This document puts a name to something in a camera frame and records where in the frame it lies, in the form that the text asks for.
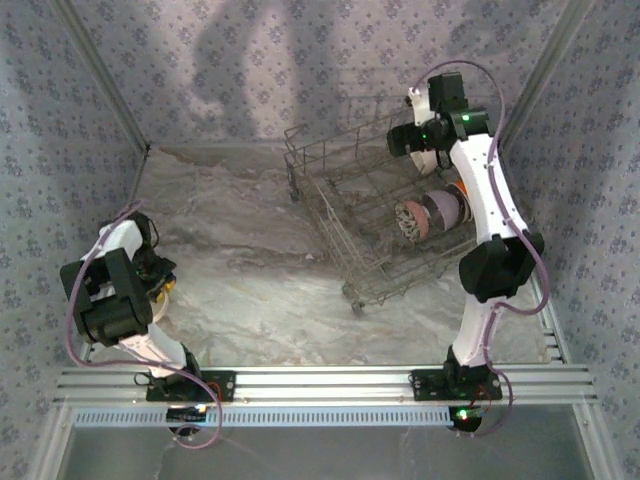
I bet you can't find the grey wire dish rack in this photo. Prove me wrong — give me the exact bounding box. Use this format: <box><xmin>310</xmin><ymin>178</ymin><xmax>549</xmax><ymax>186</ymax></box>
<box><xmin>283</xmin><ymin>93</ymin><xmax>501</xmax><ymax>317</ymax></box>

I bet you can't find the aluminium frame post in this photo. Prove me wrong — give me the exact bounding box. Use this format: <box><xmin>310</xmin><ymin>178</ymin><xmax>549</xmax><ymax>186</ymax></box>
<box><xmin>52</xmin><ymin>0</ymin><xmax>151</xmax><ymax>154</ymax></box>
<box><xmin>497</xmin><ymin>0</ymin><xmax>599</xmax><ymax>151</ymax></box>

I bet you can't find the aluminium frame leg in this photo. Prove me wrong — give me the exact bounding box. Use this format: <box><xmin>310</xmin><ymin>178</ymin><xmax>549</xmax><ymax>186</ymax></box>
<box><xmin>24</xmin><ymin>403</ymin><xmax>77</xmax><ymax>480</ymax></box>
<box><xmin>573</xmin><ymin>403</ymin><xmax>620</xmax><ymax>480</ymax></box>

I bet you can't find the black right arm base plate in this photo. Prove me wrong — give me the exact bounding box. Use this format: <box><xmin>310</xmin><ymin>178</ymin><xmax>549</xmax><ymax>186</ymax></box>
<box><xmin>411</xmin><ymin>368</ymin><xmax>504</xmax><ymax>402</ymax></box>

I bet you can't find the orange bowl white inside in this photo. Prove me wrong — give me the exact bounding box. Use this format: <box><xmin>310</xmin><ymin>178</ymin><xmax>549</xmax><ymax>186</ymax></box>
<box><xmin>446</xmin><ymin>179</ymin><xmax>474</xmax><ymax>224</ymax></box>

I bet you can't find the slotted grey cable duct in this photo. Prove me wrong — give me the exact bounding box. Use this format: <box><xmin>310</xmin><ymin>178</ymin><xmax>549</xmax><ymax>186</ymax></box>
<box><xmin>72</xmin><ymin>404</ymin><xmax>456</xmax><ymax>429</ymax></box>

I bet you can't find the aluminium mounting rail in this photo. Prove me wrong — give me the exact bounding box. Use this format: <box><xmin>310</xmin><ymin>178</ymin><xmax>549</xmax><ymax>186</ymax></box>
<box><xmin>53</xmin><ymin>363</ymin><xmax>600</xmax><ymax>405</ymax></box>

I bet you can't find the cream bowl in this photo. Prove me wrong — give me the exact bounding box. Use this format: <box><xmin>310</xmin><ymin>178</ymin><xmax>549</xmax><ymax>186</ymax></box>
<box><xmin>146</xmin><ymin>287</ymin><xmax>175</xmax><ymax>327</ymax></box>

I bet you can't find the striped bowl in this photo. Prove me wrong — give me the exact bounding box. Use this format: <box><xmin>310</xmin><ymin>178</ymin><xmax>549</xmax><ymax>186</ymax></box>
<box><xmin>421</xmin><ymin>188</ymin><xmax>462</xmax><ymax>233</ymax></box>

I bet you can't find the pink patterned bowl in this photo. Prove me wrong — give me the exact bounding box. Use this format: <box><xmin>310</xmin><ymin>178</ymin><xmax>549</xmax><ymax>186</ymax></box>
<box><xmin>393</xmin><ymin>198</ymin><xmax>432</xmax><ymax>245</ymax></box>

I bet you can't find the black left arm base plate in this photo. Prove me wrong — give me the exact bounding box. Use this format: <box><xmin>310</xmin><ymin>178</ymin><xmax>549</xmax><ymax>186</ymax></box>
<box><xmin>145</xmin><ymin>368</ymin><xmax>238</xmax><ymax>403</ymax></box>

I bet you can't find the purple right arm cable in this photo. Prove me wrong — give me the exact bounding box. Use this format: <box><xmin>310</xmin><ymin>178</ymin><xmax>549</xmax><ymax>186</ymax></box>
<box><xmin>413</xmin><ymin>58</ymin><xmax>551</xmax><ymax>440</ymax></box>

